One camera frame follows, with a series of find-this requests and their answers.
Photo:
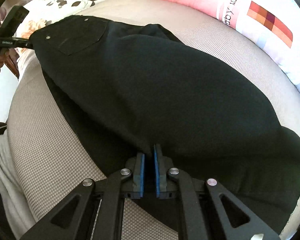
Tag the long patchwork bolster pillow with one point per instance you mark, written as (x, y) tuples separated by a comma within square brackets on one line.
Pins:
[(273, 25)]

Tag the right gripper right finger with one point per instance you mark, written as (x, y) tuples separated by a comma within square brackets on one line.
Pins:
[(205, 208)]

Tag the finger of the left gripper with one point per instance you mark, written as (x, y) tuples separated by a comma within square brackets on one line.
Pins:
[(22, 43)]

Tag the black pants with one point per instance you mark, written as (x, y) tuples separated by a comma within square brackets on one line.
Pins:
[(124, 88)]

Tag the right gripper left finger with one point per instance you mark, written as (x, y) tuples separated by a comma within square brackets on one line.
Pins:
[(93, 209)]

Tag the floral pillow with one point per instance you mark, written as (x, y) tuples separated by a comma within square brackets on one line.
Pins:
[(46, 12)]

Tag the beige mattress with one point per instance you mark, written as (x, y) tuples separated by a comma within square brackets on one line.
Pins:
[(50, 160)]

